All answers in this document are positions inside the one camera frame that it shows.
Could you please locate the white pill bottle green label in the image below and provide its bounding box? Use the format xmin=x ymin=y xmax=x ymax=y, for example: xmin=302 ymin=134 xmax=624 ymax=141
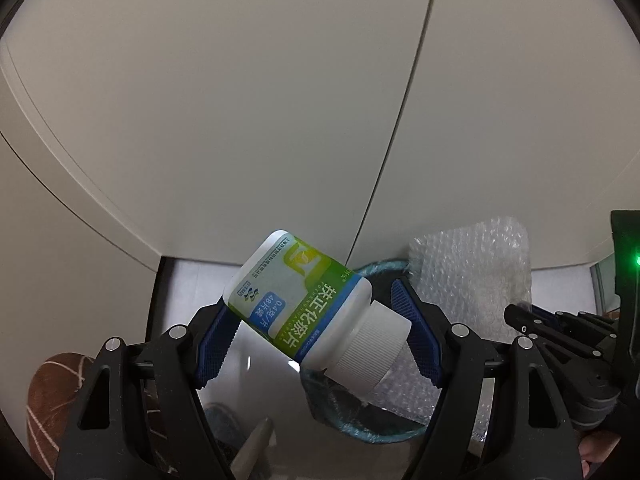
xmin=222 ymin=230 xmax=413 ymax=395

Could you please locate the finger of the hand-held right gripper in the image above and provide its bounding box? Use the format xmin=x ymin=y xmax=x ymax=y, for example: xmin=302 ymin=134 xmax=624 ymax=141
xmin=502 ymin=302 xmax=621 ymax=361

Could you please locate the trash bin with dark bag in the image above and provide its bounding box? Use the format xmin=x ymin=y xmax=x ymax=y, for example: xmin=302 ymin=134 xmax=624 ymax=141
xmin=300 ymin=259 xmax=496 ymax=445

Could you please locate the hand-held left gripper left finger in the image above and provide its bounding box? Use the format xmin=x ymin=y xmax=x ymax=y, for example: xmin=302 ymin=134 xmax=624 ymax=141
xmin=54 ymin=300 xmax=241 ymax=480

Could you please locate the person's right hand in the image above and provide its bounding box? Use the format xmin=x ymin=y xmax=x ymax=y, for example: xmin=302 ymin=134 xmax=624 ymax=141
xmin=580 ymin=432 xmax=626 ymax=480

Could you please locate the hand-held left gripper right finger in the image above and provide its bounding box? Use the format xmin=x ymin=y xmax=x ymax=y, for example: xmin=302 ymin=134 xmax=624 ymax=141
xmin=390 ymin=277 xmax=586 ymax=480

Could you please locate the clear bubble wrap sheet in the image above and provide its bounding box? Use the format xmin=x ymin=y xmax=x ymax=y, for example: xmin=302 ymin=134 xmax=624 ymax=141
xmin=367 ymin=216 xmax=532 ymax=428

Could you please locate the brown slipper with white lines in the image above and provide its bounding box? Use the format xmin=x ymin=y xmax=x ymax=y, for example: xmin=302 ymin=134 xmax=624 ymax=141
xmin=26 ymin=352 xmax=101 ymax=480

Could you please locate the blue-grey fuzzy slipper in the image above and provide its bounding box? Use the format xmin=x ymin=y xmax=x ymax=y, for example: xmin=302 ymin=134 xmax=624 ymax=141
xmin=202 ymin=404 xmax=246 ymax=446

